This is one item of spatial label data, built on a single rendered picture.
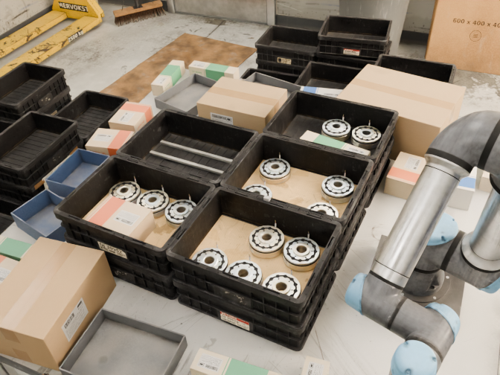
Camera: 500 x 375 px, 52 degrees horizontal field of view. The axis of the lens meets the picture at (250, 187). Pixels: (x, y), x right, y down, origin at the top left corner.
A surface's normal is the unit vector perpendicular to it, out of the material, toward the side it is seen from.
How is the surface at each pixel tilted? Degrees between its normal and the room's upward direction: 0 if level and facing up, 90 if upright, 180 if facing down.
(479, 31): 75
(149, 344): 0
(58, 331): 90
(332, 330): 0
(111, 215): 0
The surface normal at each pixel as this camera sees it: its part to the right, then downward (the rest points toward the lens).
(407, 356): -0.05, -0.75
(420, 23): -0.40, 0.62
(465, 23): -0.38, 0.43
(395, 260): -0.34, -0.14
